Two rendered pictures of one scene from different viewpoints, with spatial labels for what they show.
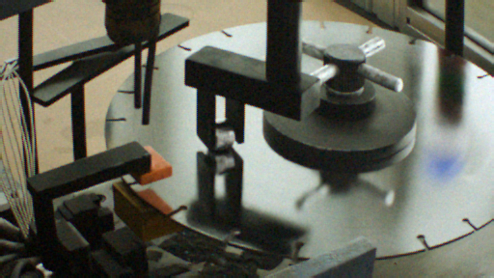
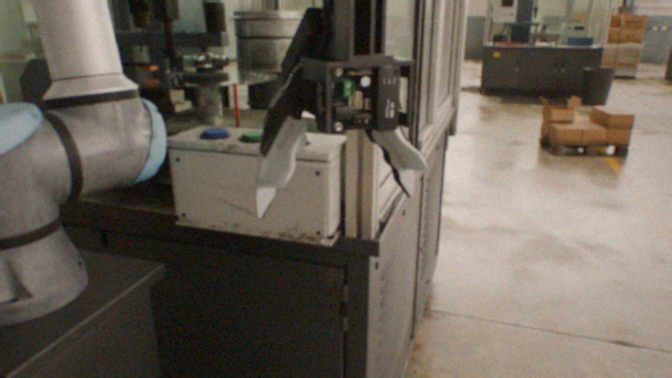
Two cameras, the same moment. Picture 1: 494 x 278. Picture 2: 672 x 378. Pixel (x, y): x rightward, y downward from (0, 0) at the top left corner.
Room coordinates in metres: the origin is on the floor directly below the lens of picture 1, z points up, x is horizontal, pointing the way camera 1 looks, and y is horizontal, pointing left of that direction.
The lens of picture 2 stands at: (0.27, -1.18, 1.08)
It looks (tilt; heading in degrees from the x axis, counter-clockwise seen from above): 19 degrees down; 53
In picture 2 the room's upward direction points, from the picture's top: straight up
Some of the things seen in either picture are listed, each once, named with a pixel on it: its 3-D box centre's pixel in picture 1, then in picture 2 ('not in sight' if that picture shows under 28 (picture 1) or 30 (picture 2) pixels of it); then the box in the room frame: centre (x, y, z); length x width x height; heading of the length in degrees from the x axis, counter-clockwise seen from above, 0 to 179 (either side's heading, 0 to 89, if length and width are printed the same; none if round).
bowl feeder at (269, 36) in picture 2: not in sight; (275, 60); (1.25, 0.53, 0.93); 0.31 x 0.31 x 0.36
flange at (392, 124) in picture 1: (343, 103); (206, 71); (0.72, -0.07, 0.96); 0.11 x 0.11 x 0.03
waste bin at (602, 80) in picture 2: not in sight; (596, 87); (6.98, 1.98, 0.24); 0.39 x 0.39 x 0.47
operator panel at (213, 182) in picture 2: not in sight; (261, 181); (0.63, -0.49, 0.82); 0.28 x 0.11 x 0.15; 125
